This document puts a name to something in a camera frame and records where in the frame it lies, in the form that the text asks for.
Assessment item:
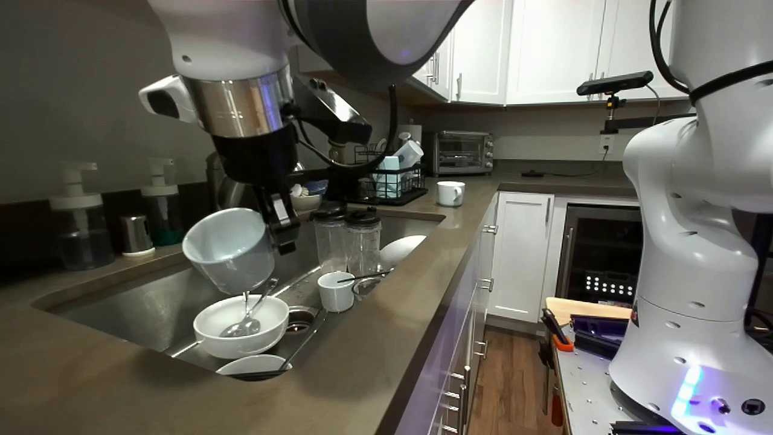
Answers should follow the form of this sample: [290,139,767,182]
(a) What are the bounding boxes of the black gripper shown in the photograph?
[210,129,299,232]

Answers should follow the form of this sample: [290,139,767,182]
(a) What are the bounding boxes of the white cup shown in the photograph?
[181,207,275,294]
[438,182,467,207]

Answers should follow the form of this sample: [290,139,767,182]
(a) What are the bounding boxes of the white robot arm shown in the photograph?
[138,0,475,232]

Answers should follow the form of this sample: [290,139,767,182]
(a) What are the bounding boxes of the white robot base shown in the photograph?
[610,0,773,435]

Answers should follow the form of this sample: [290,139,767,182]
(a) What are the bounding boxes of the white mug in sink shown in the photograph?
[316,271,356,313]

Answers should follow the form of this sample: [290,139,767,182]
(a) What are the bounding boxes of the small metal cup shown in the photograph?
[121,216,156,257]

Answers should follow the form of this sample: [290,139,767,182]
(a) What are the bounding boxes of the stainless steel sink basin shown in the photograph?
[34,211,444,381]

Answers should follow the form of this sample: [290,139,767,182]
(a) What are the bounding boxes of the clear blender jar black lid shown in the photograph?
[345,207,383,276]

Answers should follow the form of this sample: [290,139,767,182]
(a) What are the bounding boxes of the soap dispenser right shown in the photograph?
[140,158,181,247]

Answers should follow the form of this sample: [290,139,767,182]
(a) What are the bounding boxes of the soap dispenser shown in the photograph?
[140,158,181,247]
[49,162,111,271]

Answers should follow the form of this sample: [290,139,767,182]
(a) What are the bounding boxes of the large white tilted plate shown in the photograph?
[379,234,425,268]

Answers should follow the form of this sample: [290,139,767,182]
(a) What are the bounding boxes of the metal spoon in bowl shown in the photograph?
[221,279,280,338]

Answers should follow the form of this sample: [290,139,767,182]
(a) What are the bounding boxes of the white bowl with spoons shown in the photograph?
[193,294,290,360]

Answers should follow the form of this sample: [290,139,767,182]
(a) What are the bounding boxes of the toaster oven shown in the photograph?
[434,131,493,174]

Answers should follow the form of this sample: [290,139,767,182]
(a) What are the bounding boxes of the white small plate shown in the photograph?
[217,352,293,378]

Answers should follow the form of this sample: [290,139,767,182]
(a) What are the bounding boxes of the soap dispenser left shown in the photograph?
[49,162,111,271]

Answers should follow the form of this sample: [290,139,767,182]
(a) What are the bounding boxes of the white upper cabinets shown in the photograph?
[413,0,679,106]

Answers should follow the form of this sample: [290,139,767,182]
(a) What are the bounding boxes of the white lower cabinet door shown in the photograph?
[488,191,553,323]

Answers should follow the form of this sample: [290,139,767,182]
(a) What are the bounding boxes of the wooden cutting board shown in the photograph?
[546,298,632,326]

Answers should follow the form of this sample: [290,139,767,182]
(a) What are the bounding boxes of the black wine cooler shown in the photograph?
[556,203,643,308]

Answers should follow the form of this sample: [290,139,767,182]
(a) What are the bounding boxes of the black wire dish rack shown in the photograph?
[357,154,425,205]

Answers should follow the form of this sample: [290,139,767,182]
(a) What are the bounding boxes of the black camera on stand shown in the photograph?
[577,71,659,136]

